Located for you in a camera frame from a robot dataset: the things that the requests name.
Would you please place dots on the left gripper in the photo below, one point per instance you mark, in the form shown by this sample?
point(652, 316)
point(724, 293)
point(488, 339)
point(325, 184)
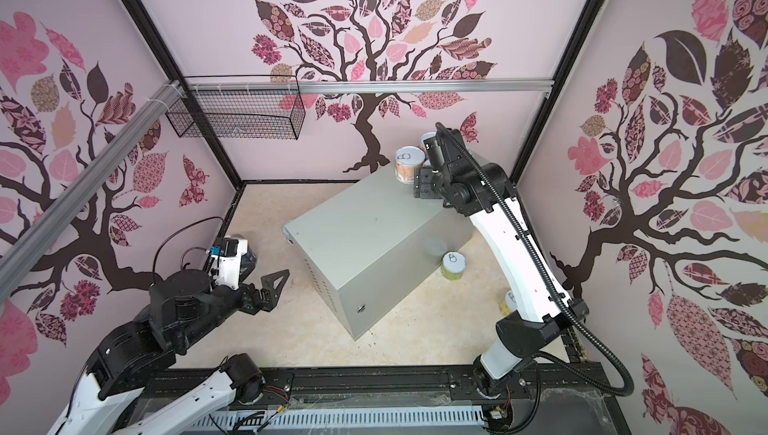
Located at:
point(270, 297)

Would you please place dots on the black wire mesh basket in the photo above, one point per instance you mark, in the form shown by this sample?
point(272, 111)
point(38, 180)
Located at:
point(239, 106)

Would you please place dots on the tall blue labelled can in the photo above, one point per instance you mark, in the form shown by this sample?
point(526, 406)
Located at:
point(248, 263)

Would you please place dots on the left aluminium rail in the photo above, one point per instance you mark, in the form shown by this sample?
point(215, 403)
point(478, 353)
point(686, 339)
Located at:
point(23, 255)

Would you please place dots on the orange labelled can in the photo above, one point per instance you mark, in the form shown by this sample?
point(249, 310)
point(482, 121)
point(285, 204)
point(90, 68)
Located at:
point(408, 161)

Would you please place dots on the pink labelled can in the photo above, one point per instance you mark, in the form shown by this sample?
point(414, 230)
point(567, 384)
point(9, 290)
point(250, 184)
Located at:
point(425, 137)

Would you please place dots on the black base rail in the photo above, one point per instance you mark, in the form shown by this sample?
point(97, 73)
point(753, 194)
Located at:
point(436, 384)

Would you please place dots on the black right corner post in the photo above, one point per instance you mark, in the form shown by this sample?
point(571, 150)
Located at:
point(568, 60)

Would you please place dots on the green labelled can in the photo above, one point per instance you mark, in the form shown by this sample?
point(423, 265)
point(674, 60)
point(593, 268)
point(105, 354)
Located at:
point(453, 266)

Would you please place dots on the grey metal cabinet box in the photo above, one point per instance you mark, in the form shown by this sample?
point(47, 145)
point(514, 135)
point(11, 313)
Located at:
point(372, 244)

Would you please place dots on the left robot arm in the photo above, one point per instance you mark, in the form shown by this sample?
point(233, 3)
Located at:
point(183, 309)

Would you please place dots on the yellow labelled can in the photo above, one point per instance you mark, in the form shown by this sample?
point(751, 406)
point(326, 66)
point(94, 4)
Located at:
point(508, 304)

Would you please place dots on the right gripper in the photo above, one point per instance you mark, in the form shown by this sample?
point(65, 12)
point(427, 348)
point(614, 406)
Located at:
point(421, 187)

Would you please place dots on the back aluminium rail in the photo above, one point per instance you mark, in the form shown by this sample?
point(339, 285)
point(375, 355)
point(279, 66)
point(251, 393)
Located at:
point(390, 86)

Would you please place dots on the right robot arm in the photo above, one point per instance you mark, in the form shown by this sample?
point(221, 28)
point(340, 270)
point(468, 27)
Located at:
point(483, 193)

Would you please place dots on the white slotted cable duct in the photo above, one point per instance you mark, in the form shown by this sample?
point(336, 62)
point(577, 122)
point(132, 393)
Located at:
point(343, 420)

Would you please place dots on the aluminium rail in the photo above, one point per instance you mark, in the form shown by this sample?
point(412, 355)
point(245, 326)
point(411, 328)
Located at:
point(390, 86)
point(23, 255)

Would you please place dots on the black corner frame post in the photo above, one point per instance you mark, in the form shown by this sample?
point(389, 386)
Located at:
point(162, 54)

